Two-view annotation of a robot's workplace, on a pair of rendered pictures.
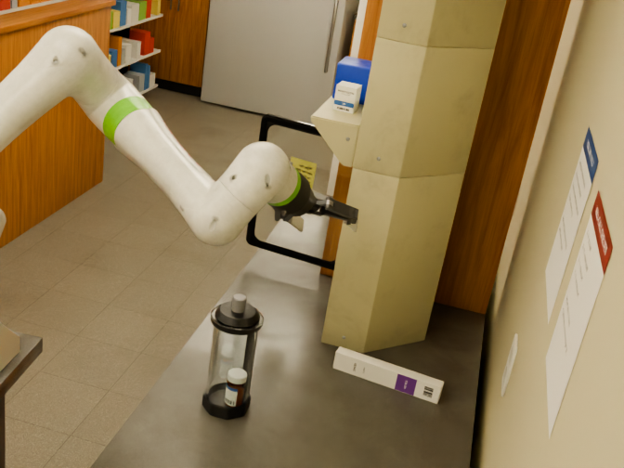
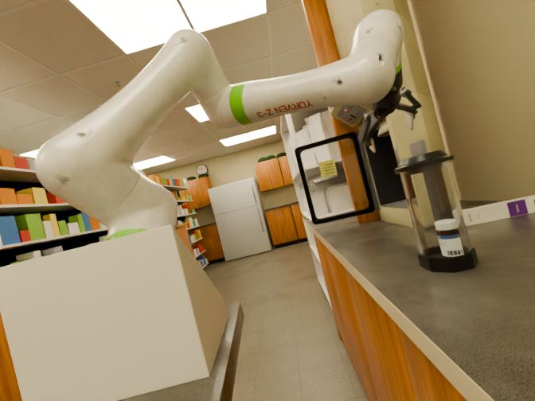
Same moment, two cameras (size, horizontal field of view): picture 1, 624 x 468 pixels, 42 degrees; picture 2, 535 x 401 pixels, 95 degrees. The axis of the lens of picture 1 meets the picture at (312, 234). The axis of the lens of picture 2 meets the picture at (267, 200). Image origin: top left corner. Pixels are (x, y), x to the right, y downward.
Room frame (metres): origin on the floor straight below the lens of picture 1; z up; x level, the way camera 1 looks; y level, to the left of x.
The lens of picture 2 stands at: (0.98, 0.52, 1.16)
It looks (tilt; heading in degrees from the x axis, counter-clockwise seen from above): 0 degrees down; 353
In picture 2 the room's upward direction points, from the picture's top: 14 degrees counter-clockwise
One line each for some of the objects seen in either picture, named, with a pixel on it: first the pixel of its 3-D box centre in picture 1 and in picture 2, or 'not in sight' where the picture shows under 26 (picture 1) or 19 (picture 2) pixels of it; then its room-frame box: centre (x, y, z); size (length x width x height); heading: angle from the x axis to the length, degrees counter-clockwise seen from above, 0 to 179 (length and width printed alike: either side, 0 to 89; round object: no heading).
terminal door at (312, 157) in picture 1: (303, 193); (333, 179); (2.14, 0.04, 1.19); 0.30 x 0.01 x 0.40; 73
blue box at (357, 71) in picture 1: (357, 80); not in sight; (2.02, -0.05, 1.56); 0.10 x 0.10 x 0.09; 80
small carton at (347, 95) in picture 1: (347, 97); not in sight; (1.90, -0.03, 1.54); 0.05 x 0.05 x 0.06; 77
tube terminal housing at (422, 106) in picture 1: (408, 191); (404, 126); (1.92, -0.22, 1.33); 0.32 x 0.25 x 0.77; 170
